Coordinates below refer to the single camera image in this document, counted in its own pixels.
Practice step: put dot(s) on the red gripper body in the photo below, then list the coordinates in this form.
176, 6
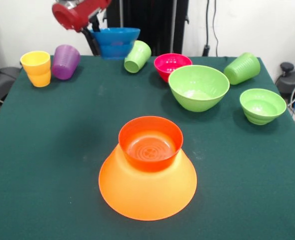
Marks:
77, 16

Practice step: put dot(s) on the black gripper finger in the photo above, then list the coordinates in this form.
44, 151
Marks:
91, 42
95, 23

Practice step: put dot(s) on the blue ribbed bowl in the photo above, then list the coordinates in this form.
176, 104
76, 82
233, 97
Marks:
115, 42

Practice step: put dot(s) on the yellow ribbed cup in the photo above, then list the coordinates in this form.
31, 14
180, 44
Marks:
37, 72

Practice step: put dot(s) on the red bowl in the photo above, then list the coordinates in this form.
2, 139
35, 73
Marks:
150, 162

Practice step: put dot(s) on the large orange bowl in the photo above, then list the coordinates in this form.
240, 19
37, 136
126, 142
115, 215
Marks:
147, 195

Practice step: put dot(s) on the purple cup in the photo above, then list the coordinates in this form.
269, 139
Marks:
63, 63

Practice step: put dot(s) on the green ribbed cup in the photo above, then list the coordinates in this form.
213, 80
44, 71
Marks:
137, 57

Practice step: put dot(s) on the pink bowl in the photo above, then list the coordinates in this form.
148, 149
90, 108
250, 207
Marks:
167, 65

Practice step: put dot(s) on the black chair base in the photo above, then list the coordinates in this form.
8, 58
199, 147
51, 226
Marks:
291, 80
5, 77

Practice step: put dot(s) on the large green bowl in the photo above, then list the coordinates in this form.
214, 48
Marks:
200, 85

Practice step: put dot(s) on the green smooth cup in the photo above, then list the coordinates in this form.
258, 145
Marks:
242, 67

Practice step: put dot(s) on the small green ribbed bowl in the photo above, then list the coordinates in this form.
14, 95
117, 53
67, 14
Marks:
262, 105

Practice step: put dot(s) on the dark green tablecloth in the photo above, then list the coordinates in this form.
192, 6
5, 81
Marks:
237, 175

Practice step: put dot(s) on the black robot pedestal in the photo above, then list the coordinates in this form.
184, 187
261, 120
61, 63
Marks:
157, 15

